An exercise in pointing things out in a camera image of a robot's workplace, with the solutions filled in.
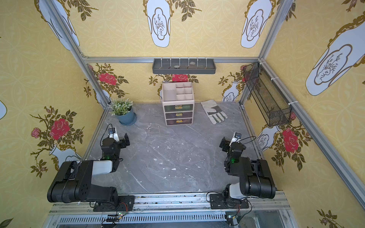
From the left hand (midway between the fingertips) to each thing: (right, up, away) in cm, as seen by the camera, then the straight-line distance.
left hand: (120, 134), depth 91 cm
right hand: (+72, -3, +1) cm, 72 cm away
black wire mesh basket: (+95, +15, -9) cm, 96 cm away
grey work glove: (+66, +15, +25) cm, 72 cm away
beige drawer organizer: (+38, +20, -1) cm, 43 cm away
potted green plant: (0, +17, +4) cm, 17 cm away
